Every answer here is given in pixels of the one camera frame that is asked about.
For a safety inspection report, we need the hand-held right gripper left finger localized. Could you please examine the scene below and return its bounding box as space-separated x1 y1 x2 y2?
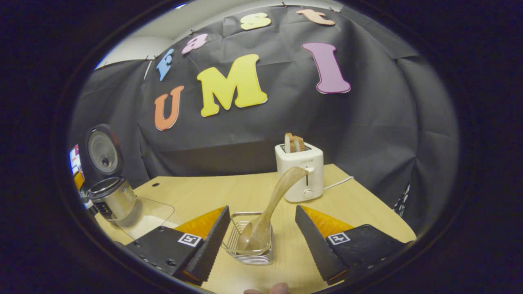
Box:
124 205 232 286

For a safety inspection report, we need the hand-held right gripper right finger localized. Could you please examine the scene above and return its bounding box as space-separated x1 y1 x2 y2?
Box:
295 205 410 286

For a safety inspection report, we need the metal wire chopstick holder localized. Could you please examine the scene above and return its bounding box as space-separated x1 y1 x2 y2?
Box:
223 212 274 265

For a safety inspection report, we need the white rice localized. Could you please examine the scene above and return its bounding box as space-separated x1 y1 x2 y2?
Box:
129 212 180 238

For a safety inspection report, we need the wooden spoon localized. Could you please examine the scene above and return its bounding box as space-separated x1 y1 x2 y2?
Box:
238 167 309 252

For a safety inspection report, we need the black and silver rice cooker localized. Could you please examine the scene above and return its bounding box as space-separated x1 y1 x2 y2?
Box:
84 124 137 221

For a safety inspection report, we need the clear plastic rice container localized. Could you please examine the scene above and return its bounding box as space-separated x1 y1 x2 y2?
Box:
112 198 175 240

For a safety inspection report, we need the white toaster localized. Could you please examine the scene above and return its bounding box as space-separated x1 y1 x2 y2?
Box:
275 143 324 203

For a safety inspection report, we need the black backdrop cloth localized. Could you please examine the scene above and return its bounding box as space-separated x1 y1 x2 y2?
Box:
67 4 460 237

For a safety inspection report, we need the computer monitor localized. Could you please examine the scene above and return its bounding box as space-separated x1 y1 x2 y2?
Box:
69 145 81 175

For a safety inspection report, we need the white toaster power cord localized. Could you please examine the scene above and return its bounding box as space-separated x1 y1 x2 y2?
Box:
323 176 354 191

